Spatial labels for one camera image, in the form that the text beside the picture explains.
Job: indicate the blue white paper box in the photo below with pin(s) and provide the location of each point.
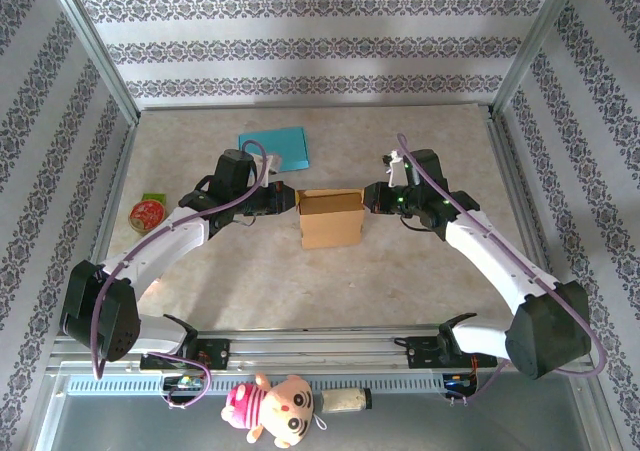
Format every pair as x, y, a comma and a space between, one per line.
280, 146

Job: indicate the brown cardboard box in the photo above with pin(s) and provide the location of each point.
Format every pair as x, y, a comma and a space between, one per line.
330, 226

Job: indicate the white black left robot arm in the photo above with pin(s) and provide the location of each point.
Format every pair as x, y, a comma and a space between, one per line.
165, 241

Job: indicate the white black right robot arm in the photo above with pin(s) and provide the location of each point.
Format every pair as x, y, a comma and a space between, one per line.
490, 256

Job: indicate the small green packet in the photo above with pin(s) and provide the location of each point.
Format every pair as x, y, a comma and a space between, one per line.
152, 197

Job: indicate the red round tin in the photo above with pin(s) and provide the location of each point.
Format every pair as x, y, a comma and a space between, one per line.
146, 217

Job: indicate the small circuit board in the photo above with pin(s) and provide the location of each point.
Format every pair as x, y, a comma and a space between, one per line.
182, 382
457, 382

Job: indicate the beige cylinder black cap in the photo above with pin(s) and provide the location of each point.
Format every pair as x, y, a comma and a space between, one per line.
342, 401

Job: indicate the pink plush doll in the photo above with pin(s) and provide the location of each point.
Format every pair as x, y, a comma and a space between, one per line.
272, 411

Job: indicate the aluminium side rail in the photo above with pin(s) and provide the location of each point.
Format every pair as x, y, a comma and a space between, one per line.
124, 163
505, 161

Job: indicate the aluminium mounting rail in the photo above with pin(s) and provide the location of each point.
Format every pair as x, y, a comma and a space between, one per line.
325, 351

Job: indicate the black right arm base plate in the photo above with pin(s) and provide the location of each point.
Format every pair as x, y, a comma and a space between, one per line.
420, 353

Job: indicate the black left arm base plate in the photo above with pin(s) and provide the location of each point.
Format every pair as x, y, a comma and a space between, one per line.
217, 353

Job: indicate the aluminium frame post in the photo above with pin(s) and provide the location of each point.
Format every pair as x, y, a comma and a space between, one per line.
530, 46
90, 46

